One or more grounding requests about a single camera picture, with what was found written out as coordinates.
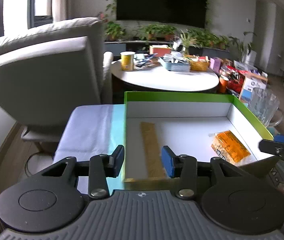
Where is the long tan snack bar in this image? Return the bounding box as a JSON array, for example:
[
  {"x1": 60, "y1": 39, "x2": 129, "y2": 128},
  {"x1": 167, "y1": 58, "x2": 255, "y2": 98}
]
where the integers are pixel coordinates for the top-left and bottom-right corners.
[{"x1": 140, "y1": 122, "x2": 166, "y2": 179}]

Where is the orange snack packet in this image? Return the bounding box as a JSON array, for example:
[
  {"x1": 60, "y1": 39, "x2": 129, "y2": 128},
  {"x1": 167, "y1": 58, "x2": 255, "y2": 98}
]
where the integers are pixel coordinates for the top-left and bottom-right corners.
[{"x1": 211, "y1": 130, "x2": 251, "y2": 166}]

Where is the patterned blue table mat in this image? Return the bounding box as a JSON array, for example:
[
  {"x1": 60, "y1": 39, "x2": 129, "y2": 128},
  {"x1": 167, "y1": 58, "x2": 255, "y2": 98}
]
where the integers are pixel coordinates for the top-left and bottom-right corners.
[{"x1": 53, "y1": 104, "x2": 126, "y2": 196}]

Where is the green cardboard box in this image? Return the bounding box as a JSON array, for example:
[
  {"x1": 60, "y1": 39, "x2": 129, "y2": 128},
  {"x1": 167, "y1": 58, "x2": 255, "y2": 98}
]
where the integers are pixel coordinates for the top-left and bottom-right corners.
[{"x1": 122, "y1": 92, "x2": 279, "y2": 190}]

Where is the clear glass mug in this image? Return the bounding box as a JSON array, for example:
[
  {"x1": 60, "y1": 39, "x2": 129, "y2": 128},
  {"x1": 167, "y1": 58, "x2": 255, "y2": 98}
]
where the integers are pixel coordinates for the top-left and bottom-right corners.
[{"x1": 248, "y1": 87, "x2": 284, "y2": 127}]

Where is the blue white carton box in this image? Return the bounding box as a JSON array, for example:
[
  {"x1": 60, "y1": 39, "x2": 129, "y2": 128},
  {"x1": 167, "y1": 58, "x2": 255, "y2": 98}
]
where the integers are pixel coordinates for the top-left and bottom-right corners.
[{"x1": 239, "y1": 75, "x2": 268, "y2": 103}]

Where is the white round coffee table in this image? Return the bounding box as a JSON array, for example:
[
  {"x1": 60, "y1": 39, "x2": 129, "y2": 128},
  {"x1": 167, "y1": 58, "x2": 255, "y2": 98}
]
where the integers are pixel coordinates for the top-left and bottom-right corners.
[{"x1": 111, "y1": 61, "x2": 219, "y2": 92}]

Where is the orange cup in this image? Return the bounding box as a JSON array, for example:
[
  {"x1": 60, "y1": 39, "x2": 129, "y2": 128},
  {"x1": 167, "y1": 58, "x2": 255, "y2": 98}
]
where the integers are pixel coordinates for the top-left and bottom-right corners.
[{"x1": 218, "y1": 75, "x2": 229, "y2": 94}]

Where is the blue plastic basket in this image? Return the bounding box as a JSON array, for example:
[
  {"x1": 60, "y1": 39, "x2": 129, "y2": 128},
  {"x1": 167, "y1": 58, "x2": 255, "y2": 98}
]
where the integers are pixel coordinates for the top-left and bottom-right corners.
[{"x1": 158, "y1": 57, "x2": 190, "y2": 72}]

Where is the yellow woven basket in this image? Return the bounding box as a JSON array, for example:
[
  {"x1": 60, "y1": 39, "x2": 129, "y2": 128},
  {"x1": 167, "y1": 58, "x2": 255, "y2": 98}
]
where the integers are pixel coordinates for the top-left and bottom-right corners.
[{"x1": 188, "y1": 59, "x2": 210, "y2": 72}]

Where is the yellow canister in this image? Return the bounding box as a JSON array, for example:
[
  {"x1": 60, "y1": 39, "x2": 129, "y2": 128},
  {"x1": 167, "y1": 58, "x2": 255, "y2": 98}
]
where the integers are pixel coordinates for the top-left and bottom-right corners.
[{"x1": 120, "y1": 51, "x2": 135, "y2": 71}]

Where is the grey armchair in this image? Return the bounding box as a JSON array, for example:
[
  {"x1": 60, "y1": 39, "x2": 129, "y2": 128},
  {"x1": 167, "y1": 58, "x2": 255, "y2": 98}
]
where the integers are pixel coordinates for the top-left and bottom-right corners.
[{"x1": 0, "y1": 17, "x2": 113, "y2": 148}]

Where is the spider plant in vase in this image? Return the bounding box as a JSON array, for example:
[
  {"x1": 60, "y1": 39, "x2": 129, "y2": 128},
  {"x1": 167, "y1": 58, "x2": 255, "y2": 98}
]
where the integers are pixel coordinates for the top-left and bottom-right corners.
[{"x1": 175, "y1": 30, "x2": 199, "y2": 55}]

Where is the black wall television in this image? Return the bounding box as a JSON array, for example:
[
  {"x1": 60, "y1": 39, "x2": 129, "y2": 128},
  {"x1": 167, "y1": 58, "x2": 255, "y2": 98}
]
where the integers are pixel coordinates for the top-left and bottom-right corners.
[{"x1": 116, "y1": 0, "x2": 207, "y2": 28}]

